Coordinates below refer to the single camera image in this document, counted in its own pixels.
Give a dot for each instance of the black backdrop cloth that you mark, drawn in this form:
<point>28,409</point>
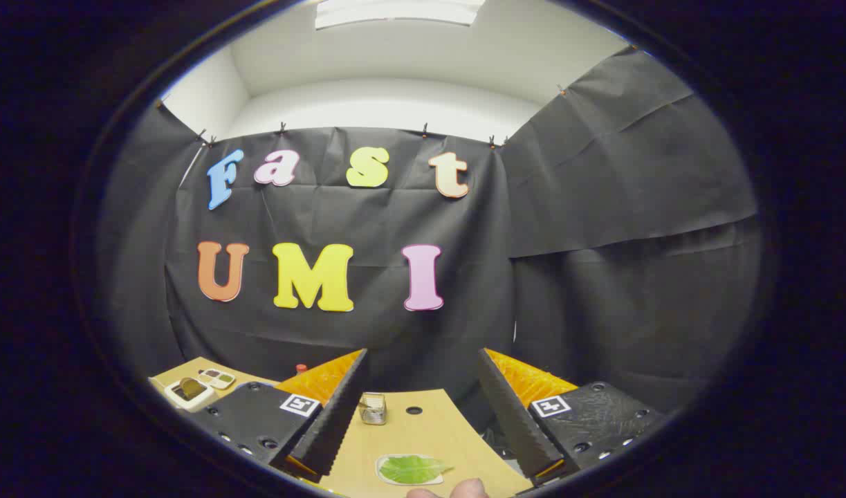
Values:
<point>602,207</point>

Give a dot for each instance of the cream white toaster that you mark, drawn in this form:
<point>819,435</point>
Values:
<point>177,400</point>

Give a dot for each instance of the ceiling light panel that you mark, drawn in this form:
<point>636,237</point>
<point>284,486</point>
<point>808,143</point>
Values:
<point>398,10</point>

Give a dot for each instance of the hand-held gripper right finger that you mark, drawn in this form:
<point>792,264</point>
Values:
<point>509,415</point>

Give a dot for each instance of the green lettuce leaf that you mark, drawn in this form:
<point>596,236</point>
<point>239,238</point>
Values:
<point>412,469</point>

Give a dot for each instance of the pale green round plate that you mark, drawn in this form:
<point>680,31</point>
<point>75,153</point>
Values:
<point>382,476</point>

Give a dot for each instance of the white divided condiment tray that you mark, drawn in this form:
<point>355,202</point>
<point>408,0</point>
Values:
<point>217,378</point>

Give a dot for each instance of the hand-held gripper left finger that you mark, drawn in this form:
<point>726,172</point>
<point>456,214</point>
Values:
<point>339,415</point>

